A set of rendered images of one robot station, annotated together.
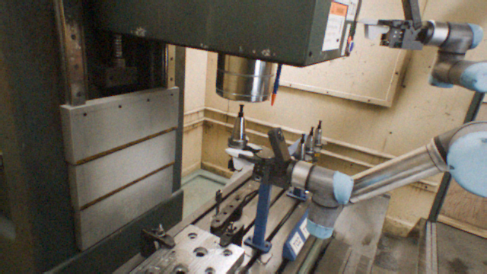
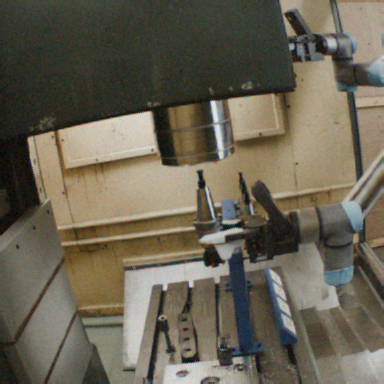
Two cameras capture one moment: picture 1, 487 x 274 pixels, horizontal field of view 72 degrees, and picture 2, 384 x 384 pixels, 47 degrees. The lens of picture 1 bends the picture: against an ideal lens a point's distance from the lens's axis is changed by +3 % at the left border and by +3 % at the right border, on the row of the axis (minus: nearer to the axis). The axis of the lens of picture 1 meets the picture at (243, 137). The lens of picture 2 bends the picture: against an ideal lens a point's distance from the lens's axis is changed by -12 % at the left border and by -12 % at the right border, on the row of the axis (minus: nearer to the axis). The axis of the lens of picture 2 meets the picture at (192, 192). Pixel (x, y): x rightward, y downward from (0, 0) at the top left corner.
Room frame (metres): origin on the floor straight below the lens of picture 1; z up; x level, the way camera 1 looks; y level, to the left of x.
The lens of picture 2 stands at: (0.00, 0.42, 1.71)
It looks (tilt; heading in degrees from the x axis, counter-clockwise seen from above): 15 degrees down; 337
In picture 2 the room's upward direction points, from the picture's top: 10 degrees counter-clockwise
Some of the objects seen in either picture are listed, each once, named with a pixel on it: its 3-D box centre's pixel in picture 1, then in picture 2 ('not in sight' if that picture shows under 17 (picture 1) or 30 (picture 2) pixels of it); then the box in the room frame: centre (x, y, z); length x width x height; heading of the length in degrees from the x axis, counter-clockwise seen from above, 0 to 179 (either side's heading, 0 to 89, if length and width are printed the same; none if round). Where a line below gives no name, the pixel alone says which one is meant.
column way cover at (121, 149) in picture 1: (132, 160); (45, 321); (1.10, 0.41, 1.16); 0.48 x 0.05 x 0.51; 153
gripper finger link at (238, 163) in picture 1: (238, 160); (223, 246); (0.86, 0.01, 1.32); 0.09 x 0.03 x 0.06; 77
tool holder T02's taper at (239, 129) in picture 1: (239, 127); (205, 203); (0.90, 0.01, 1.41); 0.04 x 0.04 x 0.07
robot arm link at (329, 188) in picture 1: (329, 185); (338, 221); (0.77, -0.24, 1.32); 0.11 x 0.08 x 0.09; 63
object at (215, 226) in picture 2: (237, 141); (208, 224); (0.90, 0.01, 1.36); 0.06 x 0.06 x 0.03
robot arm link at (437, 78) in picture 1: (448, 70); (348, 74); (1.07, -0.62, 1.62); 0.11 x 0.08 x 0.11; 3
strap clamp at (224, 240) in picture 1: (230, 239); (225, 356); (0.94, 0.01, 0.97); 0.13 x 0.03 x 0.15; 153
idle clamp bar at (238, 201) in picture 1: (227, 216); (188, 342); (1.14, 0.03, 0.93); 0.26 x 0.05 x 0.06; 158
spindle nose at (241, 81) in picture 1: (245, 74); (192, 128); (0.90, 0.01, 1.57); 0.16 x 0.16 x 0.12
